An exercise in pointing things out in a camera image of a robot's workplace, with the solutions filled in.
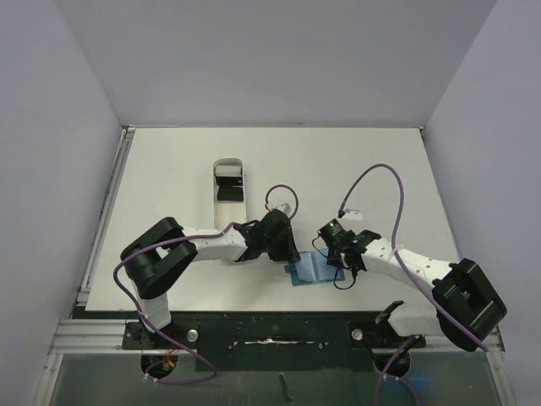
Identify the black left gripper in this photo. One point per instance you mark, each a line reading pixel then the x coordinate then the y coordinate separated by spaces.
pixel 289 251

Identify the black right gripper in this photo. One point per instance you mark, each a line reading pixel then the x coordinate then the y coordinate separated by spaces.
pixel 334 254

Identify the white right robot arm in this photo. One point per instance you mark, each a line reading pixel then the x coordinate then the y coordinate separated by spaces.
pixel 463 305

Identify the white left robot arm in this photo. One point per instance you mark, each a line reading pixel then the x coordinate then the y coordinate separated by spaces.
pixel 153 263

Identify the white card tray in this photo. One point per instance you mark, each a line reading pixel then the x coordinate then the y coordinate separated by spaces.
pixel 229 207

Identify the black credit card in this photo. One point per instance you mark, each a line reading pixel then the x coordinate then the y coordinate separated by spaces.
pixel 230 188

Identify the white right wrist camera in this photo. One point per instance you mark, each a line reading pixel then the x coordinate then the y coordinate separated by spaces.
pixel 350 214

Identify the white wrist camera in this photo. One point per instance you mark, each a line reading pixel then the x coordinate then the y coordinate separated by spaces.
pixel 350 214
pixel 283 207

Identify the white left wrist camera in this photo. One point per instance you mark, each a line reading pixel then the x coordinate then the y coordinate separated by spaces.
pixel 283 207

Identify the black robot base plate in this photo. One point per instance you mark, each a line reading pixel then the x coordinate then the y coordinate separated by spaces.
pixel 243 342

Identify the aluminium frame rail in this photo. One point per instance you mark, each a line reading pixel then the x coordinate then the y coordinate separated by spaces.
pixel 88 337

